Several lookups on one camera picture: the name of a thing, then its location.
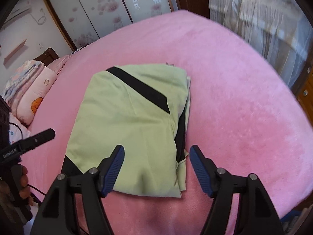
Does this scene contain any white pillow with bag print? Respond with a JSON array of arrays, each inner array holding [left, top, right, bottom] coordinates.
[[7, 121, 32, 144]]

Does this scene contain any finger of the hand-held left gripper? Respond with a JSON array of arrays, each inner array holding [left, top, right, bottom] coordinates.
[[22, 128, 56, 152]]

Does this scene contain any black cable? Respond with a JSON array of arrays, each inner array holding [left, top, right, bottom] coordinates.
[[8, 122, 47, 197]]

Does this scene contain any green and black hooded jacket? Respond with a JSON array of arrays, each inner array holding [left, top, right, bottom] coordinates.
[[61, 64, 191, 198]]

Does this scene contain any dark wooden headboard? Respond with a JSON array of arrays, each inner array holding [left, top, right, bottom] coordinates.
[[33, 48, 60, 66]]

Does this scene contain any pink pillow with flower print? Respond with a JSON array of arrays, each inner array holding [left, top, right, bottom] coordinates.
[[11, 67, 58, 126]]

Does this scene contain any pink wall shelf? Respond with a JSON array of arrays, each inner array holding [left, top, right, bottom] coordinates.
[[3, 39, 27, 65]]

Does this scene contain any person's left hand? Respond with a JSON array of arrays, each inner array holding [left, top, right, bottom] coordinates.
[[19, 165, 34, 206]]

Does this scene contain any white air conditioner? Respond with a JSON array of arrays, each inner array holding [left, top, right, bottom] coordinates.
[[2, 7, 32, 26]]

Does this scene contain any pink bed sheet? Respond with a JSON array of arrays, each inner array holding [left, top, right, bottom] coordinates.
[[26, 10, 313, 235]]

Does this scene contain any floral sliding door wardrobe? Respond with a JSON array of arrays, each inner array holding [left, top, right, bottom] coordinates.
[[41, 0, 181, 52]]

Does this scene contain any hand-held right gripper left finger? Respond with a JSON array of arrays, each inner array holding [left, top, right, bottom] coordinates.
[[32, 145, 125, 235]]

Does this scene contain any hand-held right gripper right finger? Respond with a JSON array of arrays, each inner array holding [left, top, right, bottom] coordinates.
[[189, 145, 282, 235]]

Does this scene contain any plain pink flat pillow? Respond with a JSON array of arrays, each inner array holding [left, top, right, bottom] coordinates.
[[48, 54, 72, 76]]

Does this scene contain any wooden drawer chest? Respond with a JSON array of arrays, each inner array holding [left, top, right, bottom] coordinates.
[[295, 66, 313, 118]]

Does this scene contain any white air conditioner cable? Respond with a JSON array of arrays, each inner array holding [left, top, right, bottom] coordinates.
[[31, 8, 47, 25]]

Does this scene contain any folded floral quilt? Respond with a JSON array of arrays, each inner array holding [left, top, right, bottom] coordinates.
[[1, 60, 47, 108]]

